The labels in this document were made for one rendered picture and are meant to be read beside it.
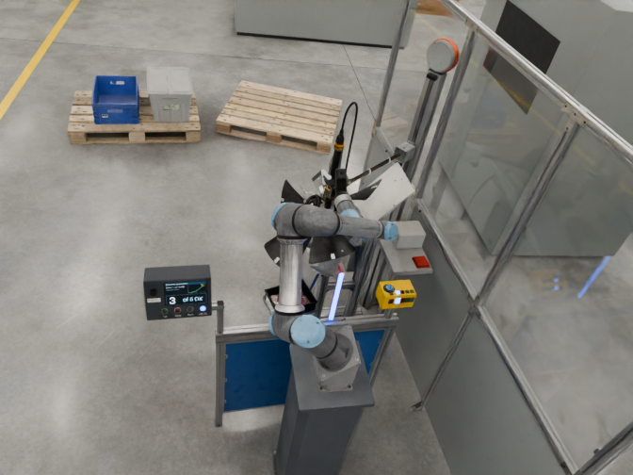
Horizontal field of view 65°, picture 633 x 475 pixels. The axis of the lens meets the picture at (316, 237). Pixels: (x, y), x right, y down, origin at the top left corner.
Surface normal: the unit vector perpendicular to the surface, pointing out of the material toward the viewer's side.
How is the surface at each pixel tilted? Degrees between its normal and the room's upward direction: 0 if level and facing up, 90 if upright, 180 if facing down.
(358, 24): 90
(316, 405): 0
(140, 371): 0
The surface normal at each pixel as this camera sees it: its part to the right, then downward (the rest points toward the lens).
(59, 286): 0.13, -0.74
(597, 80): 0.13, 0.67
